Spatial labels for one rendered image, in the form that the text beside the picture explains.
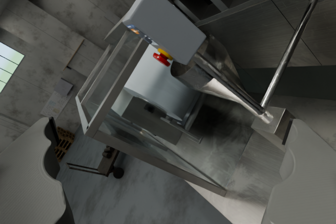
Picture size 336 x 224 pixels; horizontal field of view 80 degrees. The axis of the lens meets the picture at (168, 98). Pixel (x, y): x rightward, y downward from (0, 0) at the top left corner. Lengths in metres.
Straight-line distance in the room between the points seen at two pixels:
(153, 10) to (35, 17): 10.59
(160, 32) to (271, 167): 0.82
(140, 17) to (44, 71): 11.14
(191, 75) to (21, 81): 11.31
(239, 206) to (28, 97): 11.25
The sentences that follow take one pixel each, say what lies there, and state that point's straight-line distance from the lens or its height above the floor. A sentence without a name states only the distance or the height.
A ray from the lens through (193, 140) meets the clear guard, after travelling 0.88.
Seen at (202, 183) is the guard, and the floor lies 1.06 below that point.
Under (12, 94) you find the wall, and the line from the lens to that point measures 11.88.
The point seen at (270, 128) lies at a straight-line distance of 0.71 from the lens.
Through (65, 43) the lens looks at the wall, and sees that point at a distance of 10.63.
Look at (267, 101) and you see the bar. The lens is 0.44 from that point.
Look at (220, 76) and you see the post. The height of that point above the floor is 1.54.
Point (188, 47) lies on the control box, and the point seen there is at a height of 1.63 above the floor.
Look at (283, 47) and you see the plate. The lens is 0.77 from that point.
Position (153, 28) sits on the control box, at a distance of 0.27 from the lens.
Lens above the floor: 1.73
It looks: 25 degrees down
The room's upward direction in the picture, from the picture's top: 57 degrees counter-clockwise
